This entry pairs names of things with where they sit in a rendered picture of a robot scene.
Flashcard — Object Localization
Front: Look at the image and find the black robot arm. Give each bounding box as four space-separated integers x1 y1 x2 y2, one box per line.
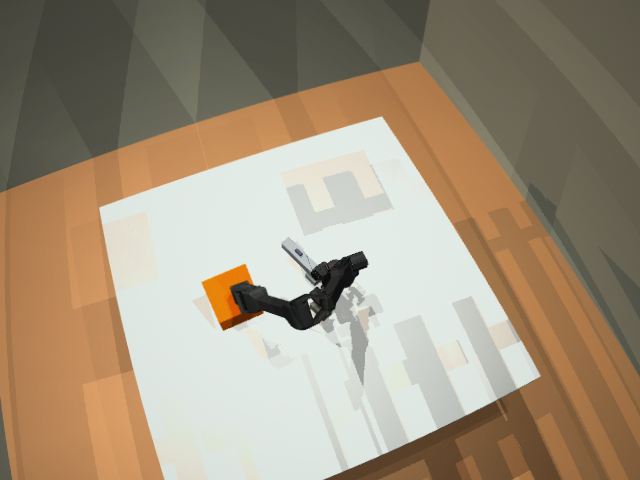
229 251 369 331

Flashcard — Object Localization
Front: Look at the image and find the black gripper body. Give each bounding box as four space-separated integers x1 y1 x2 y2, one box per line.
309 271 359 308

